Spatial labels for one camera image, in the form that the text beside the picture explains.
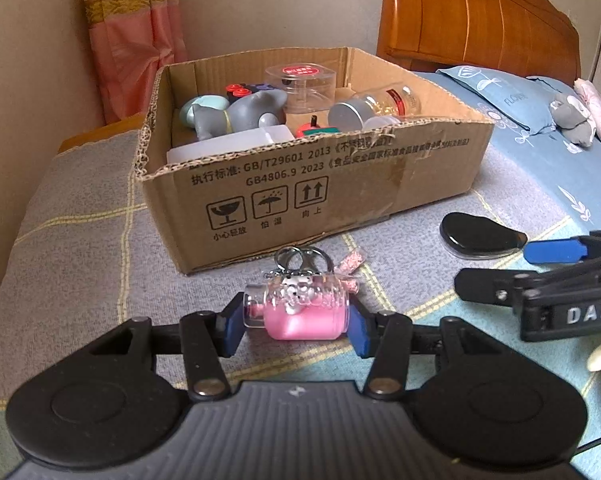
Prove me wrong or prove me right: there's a pink keychain bottle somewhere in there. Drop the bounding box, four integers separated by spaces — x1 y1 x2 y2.
243 246 365 341

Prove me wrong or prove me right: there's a clear plastic jar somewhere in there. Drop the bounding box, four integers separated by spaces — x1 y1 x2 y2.
363 115 401 129

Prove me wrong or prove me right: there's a bottle of golden capsules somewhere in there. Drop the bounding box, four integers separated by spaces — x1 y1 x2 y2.
327 82 422 132

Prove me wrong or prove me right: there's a clear box red label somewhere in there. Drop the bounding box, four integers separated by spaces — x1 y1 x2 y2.
265 62 337 114

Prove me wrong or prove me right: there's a white plastic box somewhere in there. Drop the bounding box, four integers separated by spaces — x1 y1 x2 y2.
167 125 294 164

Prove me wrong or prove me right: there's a grey elephant toy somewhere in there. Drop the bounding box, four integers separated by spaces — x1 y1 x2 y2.
192 89 287 141

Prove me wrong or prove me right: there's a mint green round case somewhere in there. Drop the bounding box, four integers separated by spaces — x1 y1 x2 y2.
179 94 231 129

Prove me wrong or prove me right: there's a red small toy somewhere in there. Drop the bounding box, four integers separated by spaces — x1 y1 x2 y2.
226 84 253 103

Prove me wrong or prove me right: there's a black glossy oval object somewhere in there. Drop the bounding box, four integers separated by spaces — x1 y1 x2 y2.
439 211 528 259

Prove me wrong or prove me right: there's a blue floral bedding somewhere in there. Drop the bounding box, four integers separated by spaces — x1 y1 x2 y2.
419 65 601 231

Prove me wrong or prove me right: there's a grey plush toy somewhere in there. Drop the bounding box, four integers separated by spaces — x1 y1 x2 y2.
550 93 596 148

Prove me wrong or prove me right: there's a pink fabric on bed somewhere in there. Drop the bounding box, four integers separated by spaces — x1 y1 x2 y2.
573 78 601 139

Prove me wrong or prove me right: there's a checked table cloth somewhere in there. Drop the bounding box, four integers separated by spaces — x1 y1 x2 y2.
0 131 601 478

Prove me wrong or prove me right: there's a cardboard box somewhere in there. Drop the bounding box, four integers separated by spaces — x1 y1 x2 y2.
136 47 494 274

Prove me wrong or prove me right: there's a wooden headboard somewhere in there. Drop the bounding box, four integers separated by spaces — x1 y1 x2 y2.
376 0 581 84

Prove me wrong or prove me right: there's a pink curtain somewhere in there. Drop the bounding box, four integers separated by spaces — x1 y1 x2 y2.
84 0 186 124

